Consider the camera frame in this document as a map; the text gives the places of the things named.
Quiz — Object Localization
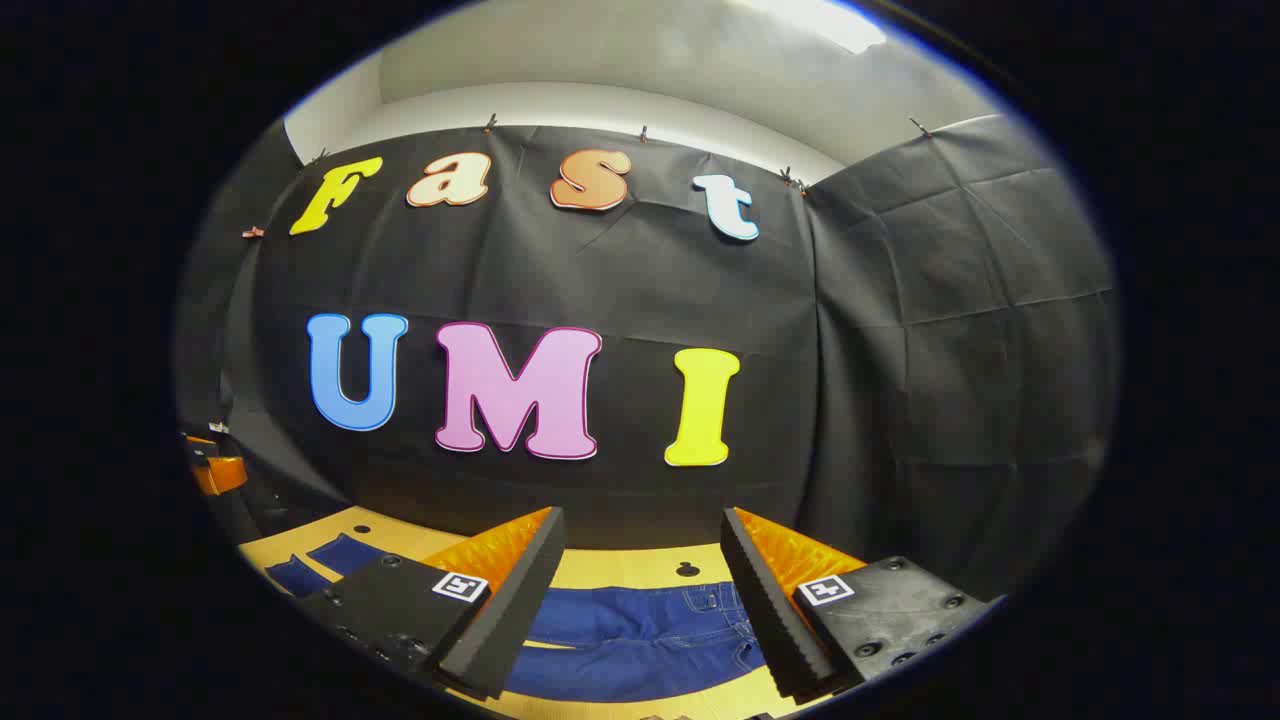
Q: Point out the blue denim jeans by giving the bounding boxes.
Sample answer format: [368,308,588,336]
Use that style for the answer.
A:
[265,533,771,703]

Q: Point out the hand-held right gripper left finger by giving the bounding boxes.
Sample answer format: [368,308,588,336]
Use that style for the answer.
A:
[298,506,567,701]

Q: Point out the black backdrop cloth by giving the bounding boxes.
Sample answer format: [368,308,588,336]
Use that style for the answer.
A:
[175,112,1118,601]

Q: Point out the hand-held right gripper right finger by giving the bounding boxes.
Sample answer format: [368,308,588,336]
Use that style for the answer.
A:
[720,507,1001,701]

